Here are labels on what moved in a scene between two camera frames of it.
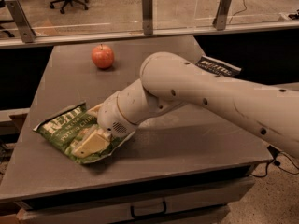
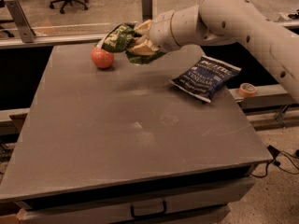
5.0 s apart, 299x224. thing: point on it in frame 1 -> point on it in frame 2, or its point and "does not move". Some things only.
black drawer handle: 143,216 does not move
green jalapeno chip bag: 64,130 -> 119,39
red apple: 102,56 does not move
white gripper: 111,117 -> 161,32
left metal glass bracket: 22,22 does not move
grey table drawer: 195,203 does not move
